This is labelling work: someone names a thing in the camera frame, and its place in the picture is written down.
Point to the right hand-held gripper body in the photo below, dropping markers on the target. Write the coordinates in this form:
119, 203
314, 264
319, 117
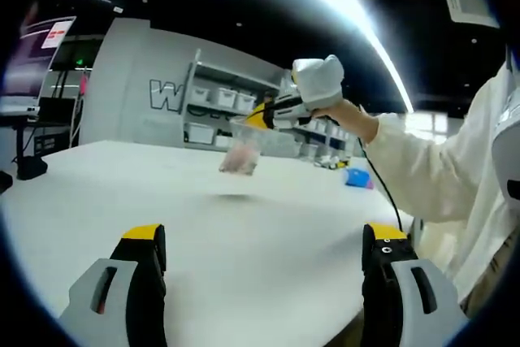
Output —
319, 79

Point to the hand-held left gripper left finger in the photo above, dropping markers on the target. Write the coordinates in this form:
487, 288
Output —
122, 306

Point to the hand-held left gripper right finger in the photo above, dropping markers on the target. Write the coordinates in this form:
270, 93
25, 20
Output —
406, 306

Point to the clear resealable bag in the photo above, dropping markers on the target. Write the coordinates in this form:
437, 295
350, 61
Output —
241, 152

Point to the person's right hand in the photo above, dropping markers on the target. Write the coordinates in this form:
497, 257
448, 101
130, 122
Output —
349, 115

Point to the row of white storage bins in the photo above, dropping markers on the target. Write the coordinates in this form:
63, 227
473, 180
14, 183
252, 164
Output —
225, 97

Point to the grey shelving unit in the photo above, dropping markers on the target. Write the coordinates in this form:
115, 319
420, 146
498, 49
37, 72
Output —
239, 75

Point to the person's brown trousers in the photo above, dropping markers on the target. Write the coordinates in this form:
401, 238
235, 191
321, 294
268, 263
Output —
487, 286

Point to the blue packet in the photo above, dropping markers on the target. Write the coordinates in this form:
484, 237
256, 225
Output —
357, 176

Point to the person in white coat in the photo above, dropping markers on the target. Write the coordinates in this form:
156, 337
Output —
467, 200

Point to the black stand base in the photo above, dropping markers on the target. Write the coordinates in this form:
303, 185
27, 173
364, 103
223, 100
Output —
32, 166

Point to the pink hanging cloth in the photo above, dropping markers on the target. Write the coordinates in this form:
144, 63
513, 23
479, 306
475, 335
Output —
84, 86

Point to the white chest-worn device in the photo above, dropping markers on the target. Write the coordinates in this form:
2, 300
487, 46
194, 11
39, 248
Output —
507, 148

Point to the black monitor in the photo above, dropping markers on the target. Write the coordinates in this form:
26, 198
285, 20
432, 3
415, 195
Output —
57, 109

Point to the large display screen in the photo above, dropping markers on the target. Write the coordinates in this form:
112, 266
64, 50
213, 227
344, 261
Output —
28, 58

